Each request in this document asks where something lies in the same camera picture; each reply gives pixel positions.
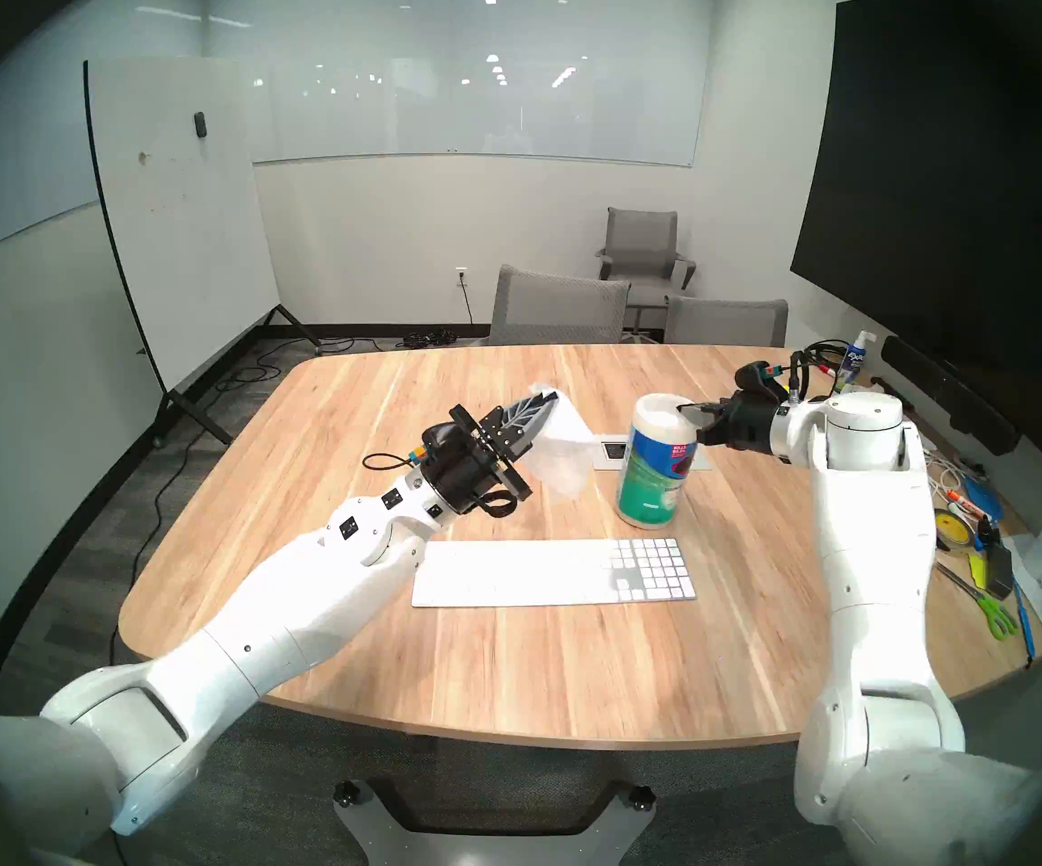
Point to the wide grey mesh chair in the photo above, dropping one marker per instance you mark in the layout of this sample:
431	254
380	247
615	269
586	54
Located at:
557	307

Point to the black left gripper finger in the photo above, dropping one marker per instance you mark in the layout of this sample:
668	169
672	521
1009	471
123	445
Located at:
525	433
512	413

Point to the black video bar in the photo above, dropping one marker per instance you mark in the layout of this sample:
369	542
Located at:
936	377

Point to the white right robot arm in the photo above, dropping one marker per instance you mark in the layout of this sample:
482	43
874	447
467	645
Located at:
881	530

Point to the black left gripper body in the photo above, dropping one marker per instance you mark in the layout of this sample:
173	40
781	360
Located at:
476	490

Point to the table power outlet panel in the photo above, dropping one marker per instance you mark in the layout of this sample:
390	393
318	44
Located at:
611	451

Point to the mobile whiteboard on stand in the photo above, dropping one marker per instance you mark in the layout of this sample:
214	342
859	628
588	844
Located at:
183	206

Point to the glass wall whiteboard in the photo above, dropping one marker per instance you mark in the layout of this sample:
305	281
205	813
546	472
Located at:
476	88

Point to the blue pen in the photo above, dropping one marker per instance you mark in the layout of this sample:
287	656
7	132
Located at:
1024	625

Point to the green scissors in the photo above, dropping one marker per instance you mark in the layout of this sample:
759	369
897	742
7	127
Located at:
999	616

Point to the whiteboard cleaner spray bottle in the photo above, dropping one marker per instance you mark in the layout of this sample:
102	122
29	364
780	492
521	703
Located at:
853	363

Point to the blue plastic packet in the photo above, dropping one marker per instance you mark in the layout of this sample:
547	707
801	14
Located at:
981	494

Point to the low grey mesh chair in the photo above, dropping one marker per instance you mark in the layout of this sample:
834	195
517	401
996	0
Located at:
726	325

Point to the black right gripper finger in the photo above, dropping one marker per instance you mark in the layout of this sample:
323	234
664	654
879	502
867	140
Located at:
712	433
708	411

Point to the black wall screen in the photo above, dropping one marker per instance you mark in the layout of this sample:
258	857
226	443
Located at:
945	197

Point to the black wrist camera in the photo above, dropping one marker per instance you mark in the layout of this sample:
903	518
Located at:
447	442
757	379

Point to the white disinfecting wipe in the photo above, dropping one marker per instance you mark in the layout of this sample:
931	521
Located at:
566	458

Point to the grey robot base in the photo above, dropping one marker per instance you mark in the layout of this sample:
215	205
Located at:
467	851

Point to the grey armrest chair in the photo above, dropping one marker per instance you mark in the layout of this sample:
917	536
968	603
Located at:
640	234

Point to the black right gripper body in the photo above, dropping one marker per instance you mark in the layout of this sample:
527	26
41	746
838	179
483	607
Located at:
751	420

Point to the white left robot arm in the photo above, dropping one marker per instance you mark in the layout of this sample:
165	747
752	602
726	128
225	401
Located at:
304	594

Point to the written-on wall whiteboard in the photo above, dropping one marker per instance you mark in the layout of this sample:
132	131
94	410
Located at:
7	170

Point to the white keyboard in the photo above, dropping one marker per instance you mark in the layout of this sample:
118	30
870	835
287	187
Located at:
557	574

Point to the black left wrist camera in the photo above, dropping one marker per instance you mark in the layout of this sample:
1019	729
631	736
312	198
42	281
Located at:
447	442

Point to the red and white marker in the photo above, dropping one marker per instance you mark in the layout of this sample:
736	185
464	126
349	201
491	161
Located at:
967	503

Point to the disinfecting wipes canister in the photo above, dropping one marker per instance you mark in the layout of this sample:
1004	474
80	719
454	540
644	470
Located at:
656	494

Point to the black and yellow box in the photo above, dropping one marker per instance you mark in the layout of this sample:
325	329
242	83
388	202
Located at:
994	566

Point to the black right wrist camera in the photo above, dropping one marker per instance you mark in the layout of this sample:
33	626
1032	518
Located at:
757	379

